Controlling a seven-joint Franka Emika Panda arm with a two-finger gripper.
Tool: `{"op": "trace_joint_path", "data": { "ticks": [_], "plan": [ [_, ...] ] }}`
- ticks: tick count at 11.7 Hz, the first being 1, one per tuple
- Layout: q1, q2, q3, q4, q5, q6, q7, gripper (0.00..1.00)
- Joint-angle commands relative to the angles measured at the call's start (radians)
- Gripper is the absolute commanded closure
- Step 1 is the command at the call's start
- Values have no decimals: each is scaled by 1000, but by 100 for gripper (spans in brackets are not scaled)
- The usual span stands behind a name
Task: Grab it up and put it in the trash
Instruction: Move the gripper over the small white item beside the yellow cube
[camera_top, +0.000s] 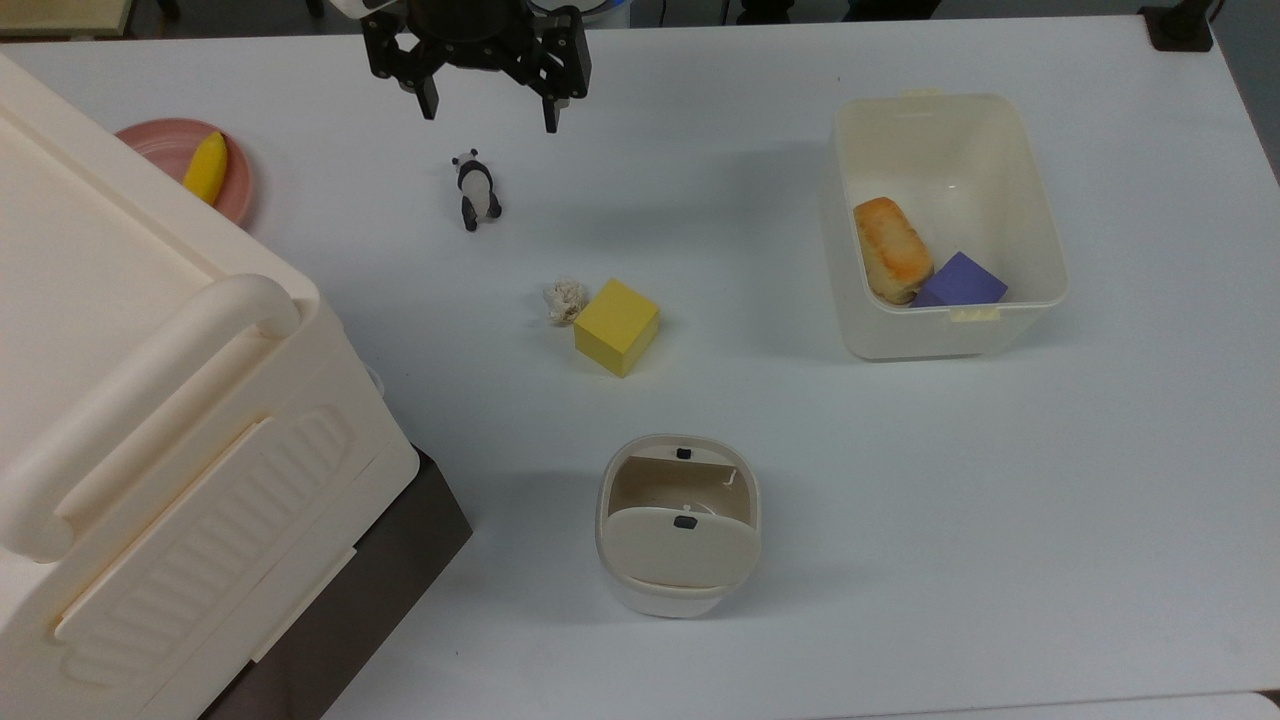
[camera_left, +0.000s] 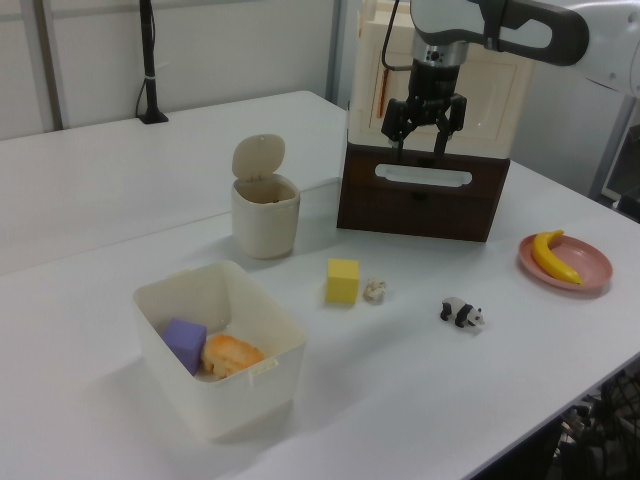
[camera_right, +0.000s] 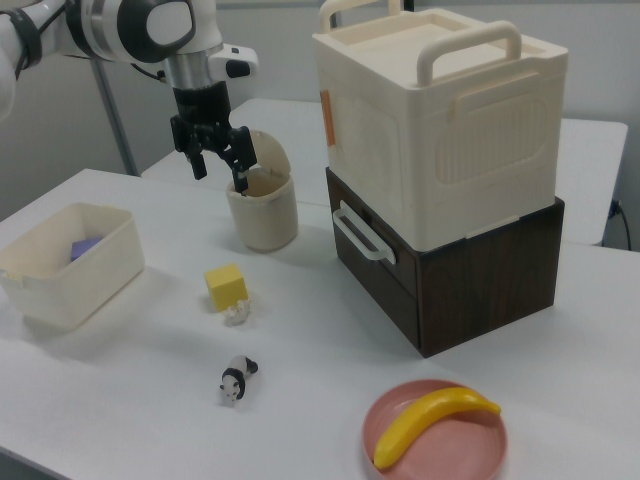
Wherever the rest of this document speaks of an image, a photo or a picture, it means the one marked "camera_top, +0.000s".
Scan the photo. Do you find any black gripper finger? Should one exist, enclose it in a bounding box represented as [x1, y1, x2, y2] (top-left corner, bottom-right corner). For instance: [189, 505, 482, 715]
[361, 10, 442, 122]
[510, 6, 593, 134]

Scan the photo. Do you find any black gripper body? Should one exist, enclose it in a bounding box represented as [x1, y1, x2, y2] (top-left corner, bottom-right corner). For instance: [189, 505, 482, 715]
[400, 0, 536, 76]

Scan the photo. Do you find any paper ball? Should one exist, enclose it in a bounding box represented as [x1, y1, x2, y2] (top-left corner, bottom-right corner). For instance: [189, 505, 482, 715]
[543, 279, 590, 326]

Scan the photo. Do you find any cream swing-lid trash can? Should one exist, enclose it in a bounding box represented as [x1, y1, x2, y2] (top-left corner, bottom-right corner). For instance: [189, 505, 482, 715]
[595, 432, 764, 620]

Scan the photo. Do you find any small panda toy figure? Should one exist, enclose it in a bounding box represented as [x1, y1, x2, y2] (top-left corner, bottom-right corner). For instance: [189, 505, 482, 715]
[450, 148, 504, 233]

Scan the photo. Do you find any yellow toy banana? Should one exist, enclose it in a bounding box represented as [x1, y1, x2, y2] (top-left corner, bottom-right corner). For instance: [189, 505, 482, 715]
[181, 130, 230, 207]

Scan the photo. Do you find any pink plate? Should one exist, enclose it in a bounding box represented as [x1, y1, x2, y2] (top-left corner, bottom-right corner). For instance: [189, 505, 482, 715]
[114, 117, 256, 228]

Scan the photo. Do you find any yellow foam cube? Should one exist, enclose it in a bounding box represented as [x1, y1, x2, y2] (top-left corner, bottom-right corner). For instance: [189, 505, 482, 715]
[573, 277, 662, 380]

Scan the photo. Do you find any light wooden side table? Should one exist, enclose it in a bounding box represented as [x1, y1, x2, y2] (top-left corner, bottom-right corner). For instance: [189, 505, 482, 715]
[0, 0, 137, 41]

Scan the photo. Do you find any toy bread loaf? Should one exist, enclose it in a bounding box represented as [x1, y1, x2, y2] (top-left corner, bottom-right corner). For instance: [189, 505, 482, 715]
[852, 196, 937, 306]

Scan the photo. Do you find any cream open plastic bin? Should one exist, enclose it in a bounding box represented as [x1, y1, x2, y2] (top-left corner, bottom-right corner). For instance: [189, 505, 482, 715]
[821, 87, 1070, 362]

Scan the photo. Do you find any purple foam cube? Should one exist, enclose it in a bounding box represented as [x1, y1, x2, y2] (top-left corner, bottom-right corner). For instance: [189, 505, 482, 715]
[911, 250, 1010, 309]

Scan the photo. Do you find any cream storage box with handles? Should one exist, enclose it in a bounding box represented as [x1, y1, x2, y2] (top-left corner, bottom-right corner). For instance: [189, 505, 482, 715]
[0, 50, 422, 720]

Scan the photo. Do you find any black table clamp mount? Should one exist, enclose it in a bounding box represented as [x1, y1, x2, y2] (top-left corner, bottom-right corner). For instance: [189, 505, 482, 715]
[1137, 0, 1217, 54]

